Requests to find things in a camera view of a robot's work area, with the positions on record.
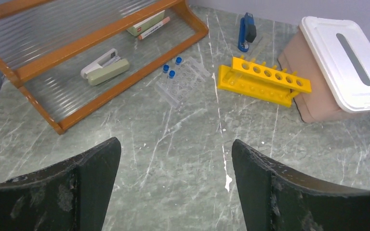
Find beige stapler on shelf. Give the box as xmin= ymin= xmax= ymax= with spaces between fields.
xmin=80 ymin=48 xmax=130 ymax=86

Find white marker pen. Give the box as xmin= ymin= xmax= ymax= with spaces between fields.
xmin=138 ymin=16 xmax=171 ymax=40

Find large clear glass test tube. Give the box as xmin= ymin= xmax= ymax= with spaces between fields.
xmin=221 ymin=33 xmax=271 ymax=86

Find pink plastic bin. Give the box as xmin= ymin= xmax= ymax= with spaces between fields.
xmin=278 ymin=29 xmax=363 ymax=123

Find orange wooden shelf rack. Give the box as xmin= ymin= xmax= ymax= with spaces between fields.
xmin=0 ymin=0 xmax=209 ymax=134

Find yellow test tube rack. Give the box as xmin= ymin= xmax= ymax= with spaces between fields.
xmin=217 ymin=57 xmax=312 ymax=107

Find blue capped test tube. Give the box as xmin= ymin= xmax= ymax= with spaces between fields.
xmin=163 ymin=64 xmax=170 ymax=74

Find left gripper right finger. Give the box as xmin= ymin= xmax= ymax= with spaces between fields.
xmin=231 ymin=140 xmax=370 ymax=231

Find metal tray lid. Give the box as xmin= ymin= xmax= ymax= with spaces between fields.
xmin=299 ymin=16 xmax=370 ymax=113

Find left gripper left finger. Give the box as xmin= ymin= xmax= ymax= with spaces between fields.
xmin=0 ymin=137 xmax=121 ymax=231

